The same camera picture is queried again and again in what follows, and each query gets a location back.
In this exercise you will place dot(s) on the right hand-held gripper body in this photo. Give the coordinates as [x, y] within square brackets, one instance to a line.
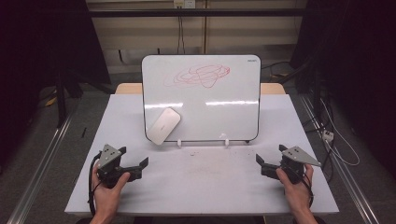
[292, 165]

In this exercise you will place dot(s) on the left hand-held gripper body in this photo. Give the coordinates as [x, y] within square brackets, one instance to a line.
[109, 161]

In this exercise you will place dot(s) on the white whiteboard eraser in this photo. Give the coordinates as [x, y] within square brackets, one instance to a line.
[163, 126]

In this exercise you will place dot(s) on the white whiteboard with red scribble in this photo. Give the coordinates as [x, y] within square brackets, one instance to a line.
[218, 118]

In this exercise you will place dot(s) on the person's right hand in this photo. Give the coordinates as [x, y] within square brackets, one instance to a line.
[299, 196]

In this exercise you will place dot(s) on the person's left hand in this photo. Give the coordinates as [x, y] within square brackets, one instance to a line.
[107, 199]

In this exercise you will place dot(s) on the small black pen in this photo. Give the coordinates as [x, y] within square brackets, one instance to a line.
[83, 132]

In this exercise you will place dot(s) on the white power strip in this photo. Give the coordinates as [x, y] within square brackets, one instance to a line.
[328, 135]

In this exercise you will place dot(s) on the wooden table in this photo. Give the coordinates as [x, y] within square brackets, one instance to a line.
[127, 88]

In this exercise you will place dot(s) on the black metal stand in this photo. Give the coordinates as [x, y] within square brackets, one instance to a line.
[60, 99]

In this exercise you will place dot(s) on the black horizontal bar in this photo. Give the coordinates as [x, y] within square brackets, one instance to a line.
[155, 12]

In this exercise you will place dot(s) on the metal floor rail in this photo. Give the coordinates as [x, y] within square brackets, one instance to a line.
[40, 171]
[348, 180]

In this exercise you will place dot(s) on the white wall outlet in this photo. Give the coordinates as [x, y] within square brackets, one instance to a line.
[184, 3]

